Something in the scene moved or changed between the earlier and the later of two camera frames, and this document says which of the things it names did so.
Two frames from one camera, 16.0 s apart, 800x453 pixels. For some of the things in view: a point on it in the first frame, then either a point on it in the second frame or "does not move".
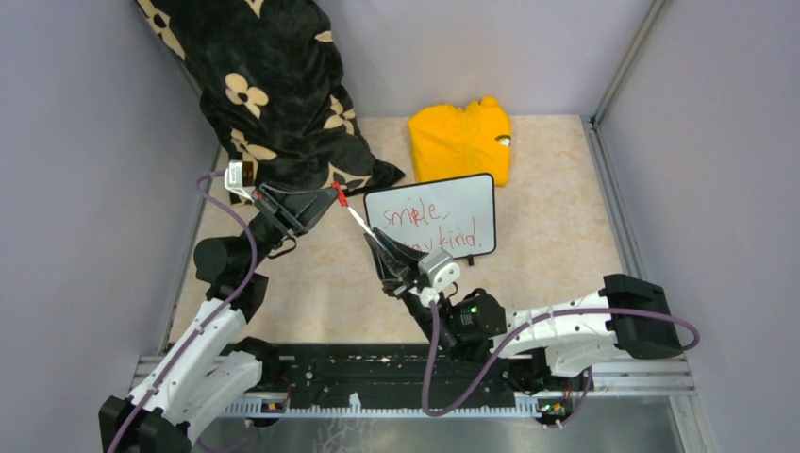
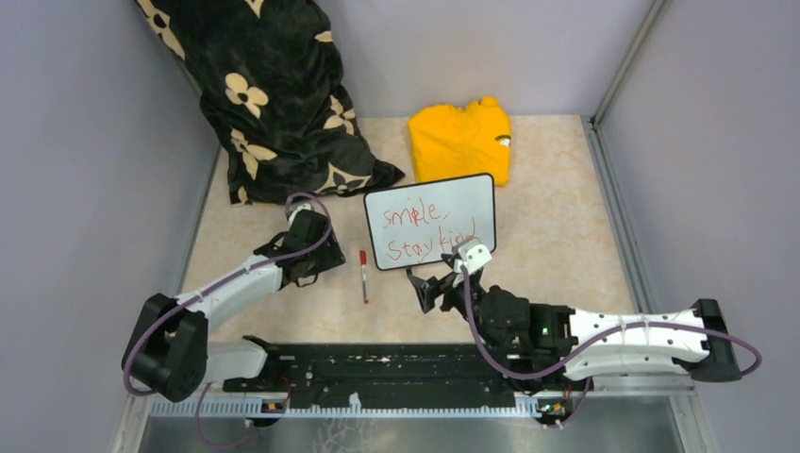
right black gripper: (394, 285) -> (428, 291)
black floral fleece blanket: (272, 89) does not move
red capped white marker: (344, 203) -> (363, 262)
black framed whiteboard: (457, 214) does not move
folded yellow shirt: (447, 142) does not move
